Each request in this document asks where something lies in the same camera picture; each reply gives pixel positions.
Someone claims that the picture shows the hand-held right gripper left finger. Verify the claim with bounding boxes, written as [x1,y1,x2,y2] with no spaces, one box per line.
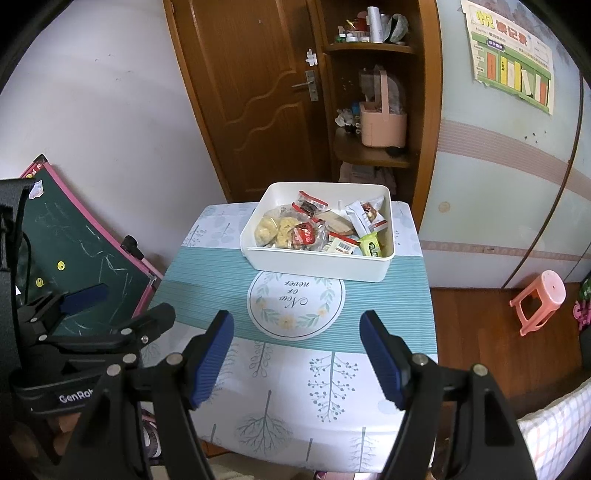
[60,310,235,480]

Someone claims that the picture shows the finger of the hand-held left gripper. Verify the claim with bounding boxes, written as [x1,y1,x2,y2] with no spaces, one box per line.
[17,284,112,332]
[38,302,177,366]

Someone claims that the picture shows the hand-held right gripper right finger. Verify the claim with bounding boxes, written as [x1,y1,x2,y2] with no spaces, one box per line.
[359,310,541,480]

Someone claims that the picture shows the white plastic storage bin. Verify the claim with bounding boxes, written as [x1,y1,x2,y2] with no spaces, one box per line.
[239,182,394,283]

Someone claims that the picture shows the yellow-green candy packet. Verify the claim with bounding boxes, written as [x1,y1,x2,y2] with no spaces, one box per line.
[358,233,386,258]

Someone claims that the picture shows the clear red-edged snack packet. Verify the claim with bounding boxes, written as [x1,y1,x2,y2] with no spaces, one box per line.
[325,233,363,257]

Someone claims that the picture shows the yellow puff ball packet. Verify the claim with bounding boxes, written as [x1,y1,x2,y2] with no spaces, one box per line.
[254,215,282,247]

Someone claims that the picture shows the beige cracker packet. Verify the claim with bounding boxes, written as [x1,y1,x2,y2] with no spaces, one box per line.
[318,211,354,236]

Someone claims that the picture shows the white orange snack packet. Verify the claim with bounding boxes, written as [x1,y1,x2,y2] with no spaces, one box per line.
[345,200,375,236]

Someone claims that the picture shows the yellow crisp chunk packet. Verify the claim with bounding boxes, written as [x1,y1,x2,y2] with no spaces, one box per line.
[274,215,301,250]

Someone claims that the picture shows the clear reddish snack packet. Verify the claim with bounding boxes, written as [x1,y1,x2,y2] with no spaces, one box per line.
[295,190,329,217]

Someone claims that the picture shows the patterned teal white tablecloth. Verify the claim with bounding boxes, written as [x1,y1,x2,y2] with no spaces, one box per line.
[139,200,439,474]

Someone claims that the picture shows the black easel knob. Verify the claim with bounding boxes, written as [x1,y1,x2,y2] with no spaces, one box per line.
[121,235,145,259]

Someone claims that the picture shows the round floral white placemat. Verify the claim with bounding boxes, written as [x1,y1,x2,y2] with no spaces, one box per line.
[247,270,346,341]

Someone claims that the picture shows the pink plastic stool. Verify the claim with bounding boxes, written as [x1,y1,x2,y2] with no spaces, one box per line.
[509,270,567,337]

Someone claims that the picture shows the folded pinkish cloth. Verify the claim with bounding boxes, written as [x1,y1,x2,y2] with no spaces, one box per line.
[339,162,393,185]

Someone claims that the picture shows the white checked bedding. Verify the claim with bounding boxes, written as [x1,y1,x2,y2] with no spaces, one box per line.
[516,381,591,480]

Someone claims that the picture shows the pale sliding-door wardrobe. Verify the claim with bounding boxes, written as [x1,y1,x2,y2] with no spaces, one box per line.
[416,0,591,291]

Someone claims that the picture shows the wooden corner shelf cabinet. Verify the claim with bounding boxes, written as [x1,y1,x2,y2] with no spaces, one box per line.
[318,0,441,217]

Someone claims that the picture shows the pink toy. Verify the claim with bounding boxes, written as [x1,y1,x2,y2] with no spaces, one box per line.
[571,298,591,330]

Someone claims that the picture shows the small plush toys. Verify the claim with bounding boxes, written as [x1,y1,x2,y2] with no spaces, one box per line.
[335,105,362,136]

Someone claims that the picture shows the brown wooden door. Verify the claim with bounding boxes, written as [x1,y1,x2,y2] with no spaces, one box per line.
[164,0,338,204]

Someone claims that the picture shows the small cosmetic jars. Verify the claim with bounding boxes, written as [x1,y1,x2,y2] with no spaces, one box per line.
[335,18,368,44]

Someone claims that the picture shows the tall white bottle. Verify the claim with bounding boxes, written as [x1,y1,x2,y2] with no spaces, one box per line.
[367,6,386,43]

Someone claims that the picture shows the green chalkboard pink frame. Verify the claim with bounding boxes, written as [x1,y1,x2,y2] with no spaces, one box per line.
[18,154,164,352]

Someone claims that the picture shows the pink handled basket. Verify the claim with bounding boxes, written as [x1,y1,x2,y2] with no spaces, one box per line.
[359,65,408,148]

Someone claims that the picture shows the metal door handle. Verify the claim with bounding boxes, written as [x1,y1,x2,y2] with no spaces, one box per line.
[291,70,320,102]

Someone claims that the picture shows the wall poster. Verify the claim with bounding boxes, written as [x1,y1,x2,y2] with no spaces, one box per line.
[460,0,555,115]

